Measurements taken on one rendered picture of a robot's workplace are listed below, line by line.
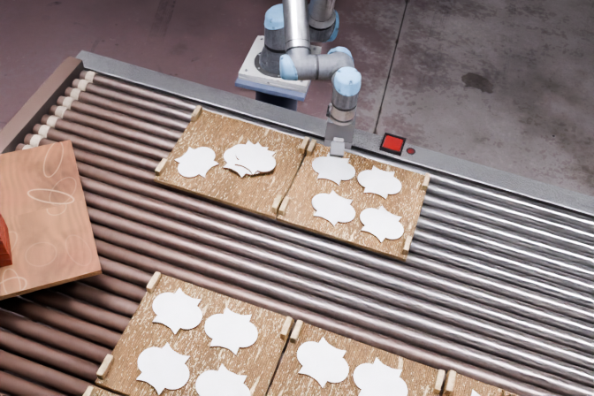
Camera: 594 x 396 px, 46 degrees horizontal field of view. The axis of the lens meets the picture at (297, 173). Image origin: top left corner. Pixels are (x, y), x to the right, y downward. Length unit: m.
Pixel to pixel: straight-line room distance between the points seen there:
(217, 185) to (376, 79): 2.04
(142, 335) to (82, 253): 0.27
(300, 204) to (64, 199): 0.70
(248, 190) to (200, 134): 0.29
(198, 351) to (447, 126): 2.37
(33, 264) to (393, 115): 2.41
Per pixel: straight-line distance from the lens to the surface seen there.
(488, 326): 2.06
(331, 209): 2.16
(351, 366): 1.89
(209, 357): 1.88
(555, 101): 4.29
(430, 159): 2.40
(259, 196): 2.18
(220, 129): 2.38
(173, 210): 2.17
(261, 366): 1.87
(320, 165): 2.27
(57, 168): 2.18
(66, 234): 2.01
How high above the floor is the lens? 2.62
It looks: 49 degrees down
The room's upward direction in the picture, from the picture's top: 6 degrees clockwise
